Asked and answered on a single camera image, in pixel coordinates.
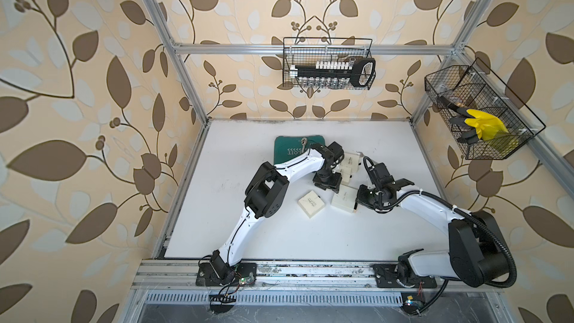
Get cream jewelry box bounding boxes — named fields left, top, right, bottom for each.
left=340, top=167, right=353, bottom=185
left=341, top=152, right=362, bottom=173
left=297, top=191, right=326, bottom=218
left=331, top=185, right=358, bottom=213

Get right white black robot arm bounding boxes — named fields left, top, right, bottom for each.
left=356, top=156, right=518, bottom=289

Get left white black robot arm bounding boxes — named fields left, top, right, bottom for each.
left=209, top=142, right=345, bottom=285

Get silver wrench on case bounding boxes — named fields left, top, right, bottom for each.
left=301, top=137, right=309, bottom=153

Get green plastic tool case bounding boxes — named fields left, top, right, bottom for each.
left=273, top=135, right=325, bottom=164

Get black socket holder tool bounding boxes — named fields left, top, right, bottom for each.
left=288, top=58, right=376, bottom=90

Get black pliers in basket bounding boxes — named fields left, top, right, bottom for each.
left=439, top=96, right=479, bottom=145

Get yellow rubber glove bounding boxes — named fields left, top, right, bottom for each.
left=466, top=109, right=509, bottom=141

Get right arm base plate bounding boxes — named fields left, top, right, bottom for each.
left=372, top=263, right=437, bottom=289

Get back black wire basket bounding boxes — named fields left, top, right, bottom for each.
left=282, top=37, right=376, bottom=91

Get black wire basket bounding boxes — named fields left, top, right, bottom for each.
left=425, top=58, right=546, bottom=160
left=282, top=37, right=376, bottom=91

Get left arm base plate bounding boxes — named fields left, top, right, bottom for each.
left=195, top=263, right=257, bottom=287

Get right black wire basket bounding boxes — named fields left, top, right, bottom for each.
left=425, top=58, right=546, bottom=160

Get aluminium front rail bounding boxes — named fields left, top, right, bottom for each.
left=131, top=259, right=494, bottom=292

